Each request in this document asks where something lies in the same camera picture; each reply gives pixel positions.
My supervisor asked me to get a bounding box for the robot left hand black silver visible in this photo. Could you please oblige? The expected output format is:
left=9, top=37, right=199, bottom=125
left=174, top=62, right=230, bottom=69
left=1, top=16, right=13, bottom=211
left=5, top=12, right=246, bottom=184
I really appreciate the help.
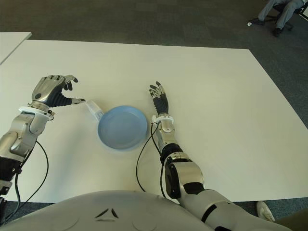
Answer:
left=31, top=74, right=86, bottom=109

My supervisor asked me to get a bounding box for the blue plastic plate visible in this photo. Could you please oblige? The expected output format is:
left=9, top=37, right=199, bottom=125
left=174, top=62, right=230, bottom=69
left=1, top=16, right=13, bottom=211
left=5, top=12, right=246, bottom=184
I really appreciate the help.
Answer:
left=97, top=105, right=148, bottom=151

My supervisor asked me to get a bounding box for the white charger block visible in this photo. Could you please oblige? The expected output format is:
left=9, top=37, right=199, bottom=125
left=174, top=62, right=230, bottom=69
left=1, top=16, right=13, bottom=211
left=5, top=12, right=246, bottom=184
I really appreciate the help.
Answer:
left=85, top=101, right=105, bottom=121

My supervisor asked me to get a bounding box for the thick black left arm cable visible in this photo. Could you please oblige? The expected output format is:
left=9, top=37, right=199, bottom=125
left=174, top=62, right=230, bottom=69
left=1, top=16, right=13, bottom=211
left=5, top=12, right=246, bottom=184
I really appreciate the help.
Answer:
left=13, top=172, right=22, bottom=206

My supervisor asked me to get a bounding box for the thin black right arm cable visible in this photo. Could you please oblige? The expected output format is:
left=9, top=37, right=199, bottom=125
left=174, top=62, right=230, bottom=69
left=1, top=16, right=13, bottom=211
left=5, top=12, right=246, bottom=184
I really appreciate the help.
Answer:
left=136, top=124, right=156, bottom=193

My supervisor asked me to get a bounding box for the white sneaker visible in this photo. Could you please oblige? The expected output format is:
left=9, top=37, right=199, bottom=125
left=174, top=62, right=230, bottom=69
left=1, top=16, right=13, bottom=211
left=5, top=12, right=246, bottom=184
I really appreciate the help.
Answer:
left=256, top=201, right=276, bottom=223

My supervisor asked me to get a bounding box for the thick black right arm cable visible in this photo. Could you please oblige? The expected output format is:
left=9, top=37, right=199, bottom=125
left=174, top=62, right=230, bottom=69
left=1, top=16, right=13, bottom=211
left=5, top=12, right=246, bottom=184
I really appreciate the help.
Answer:
left=151, top=124, right=167, bottom=198

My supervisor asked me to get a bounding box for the robot torso grey shell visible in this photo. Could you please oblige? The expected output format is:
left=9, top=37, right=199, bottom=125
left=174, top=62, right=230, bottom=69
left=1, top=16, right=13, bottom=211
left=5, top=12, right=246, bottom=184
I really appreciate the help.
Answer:
left=0, top=190, right=215, bottom=231

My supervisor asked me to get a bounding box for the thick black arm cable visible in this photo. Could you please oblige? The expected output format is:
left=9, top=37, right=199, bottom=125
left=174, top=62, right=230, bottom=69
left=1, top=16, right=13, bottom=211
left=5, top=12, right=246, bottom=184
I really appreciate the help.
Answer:
left=151, top=124, right=167, bottom=198
left=13, top=172, right=22, bottom=206

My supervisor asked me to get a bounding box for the neighbouring white table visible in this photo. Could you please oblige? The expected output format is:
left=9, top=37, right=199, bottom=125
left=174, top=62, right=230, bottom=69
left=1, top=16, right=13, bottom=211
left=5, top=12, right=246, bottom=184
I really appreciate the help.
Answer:
left=0, top=32, right=32, bottom=65

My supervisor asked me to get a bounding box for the black office chair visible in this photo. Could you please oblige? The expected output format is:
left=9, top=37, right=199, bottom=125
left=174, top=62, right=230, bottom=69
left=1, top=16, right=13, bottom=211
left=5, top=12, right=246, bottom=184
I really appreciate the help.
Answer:
left=263, top=1, right=308, bottom=31

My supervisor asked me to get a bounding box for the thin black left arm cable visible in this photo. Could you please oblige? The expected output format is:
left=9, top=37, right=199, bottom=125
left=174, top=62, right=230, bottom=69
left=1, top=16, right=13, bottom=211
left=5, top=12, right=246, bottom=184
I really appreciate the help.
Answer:
left=3, top=140, right=50, bottom=218

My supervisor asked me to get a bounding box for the seated person in grey trousers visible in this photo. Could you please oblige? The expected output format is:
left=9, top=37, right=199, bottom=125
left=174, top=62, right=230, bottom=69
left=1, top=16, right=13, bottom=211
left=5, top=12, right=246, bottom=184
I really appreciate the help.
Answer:
left=250, top=0, right=306, bottom=37

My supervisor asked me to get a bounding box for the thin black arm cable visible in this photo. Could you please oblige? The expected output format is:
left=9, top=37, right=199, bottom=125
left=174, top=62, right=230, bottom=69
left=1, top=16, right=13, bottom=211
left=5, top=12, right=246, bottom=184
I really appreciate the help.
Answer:
left=136, top=124, right=156, bottom=193
left=3, top=140, right=50, bottom=218

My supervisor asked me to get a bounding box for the robot right hand black silver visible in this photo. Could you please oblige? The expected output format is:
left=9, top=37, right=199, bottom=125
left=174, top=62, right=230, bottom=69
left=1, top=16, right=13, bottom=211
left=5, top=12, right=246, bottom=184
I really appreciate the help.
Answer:
left=149, top=81, right=169, bottom=118

